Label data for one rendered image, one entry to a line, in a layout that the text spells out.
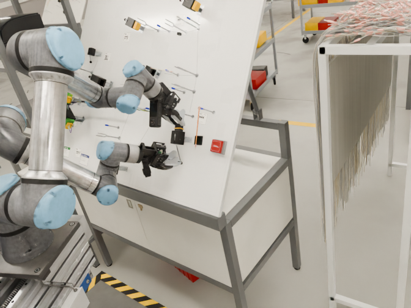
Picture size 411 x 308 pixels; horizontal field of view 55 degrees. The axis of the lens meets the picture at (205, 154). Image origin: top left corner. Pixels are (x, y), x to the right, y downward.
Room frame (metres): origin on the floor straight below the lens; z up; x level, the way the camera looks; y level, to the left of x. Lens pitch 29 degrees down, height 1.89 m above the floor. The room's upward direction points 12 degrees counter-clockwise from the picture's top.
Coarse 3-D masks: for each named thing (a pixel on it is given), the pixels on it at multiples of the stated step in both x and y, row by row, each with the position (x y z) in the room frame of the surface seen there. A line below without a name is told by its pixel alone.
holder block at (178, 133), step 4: (172, 132) 1.52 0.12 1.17; (176, 132) 1.51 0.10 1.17; (180, 132) 1.51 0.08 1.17; (184, 132) 1.53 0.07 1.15; (172, 136) 1.51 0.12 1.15; (176, 136) 1.50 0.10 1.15; (180, 136) 1.50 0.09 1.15; (184, 136) 1.52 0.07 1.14; (172, 140) 1.50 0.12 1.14; (176, 140) 1.49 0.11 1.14; (180, 140) 1.50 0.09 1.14; (180, 144) 1.49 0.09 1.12
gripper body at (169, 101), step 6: (162, 84) 1.52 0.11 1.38; (162, 90) 1.48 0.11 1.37; (168, 90) 1.53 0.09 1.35; (156, 96) 1.46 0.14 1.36; (162, 96) 1.50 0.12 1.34; (168, 96) 1.52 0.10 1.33; (174, 96) 1.52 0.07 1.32; (162, 102) 1.49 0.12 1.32; (168, 102) 1.49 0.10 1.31; (174, 102) 1.53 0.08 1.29; (162, 108) 1.49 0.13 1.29; (168, 108) 1.48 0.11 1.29; (174, 108) 1.52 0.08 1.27; (162, 114) 1.52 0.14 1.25; (168, 114) 1.50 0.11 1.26
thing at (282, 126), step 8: (248, 120) 1.85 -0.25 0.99; (256, 120) 1.81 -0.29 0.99; (264, 120) 1.79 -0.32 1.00; (272, 120) 1.77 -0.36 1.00; (280, 120) 1.75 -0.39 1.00; (272, 128) 1.75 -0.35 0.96; (280, 128) 1.72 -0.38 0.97; (288, 128) 1.73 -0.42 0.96; (280, 136) 1.73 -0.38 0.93; (288, 136) 1.72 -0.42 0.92; (280, 144) 1.73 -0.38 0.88; (288, 144) 1.72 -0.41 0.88; (288, 152) 1.71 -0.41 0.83
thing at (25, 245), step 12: (24, 228) 0.93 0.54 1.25; (36, 228) 0.95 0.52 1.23; (0, 240) 0.93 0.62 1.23; (12, 240) 0.91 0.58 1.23; (24, 240) 0.92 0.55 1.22; (36, 240) 0.93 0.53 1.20; (48, 240) 0.95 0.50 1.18; (12, 252) 0.90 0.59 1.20; (24, 252) 0.90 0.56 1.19; (36, 252) 0.91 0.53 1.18
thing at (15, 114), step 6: (0, 108) 1.35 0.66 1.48; (6, 108) 1.34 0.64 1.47; (12, 108) 1.35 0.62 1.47; (0, 114) 1.28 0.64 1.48; (6, 114) 1.29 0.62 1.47; (12, 114) 1.31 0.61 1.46; (18, 114) 1.34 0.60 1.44; (18, 120) 1.30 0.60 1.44; (24, 120) 1.35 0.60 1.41; (24, 126) 1.33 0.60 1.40
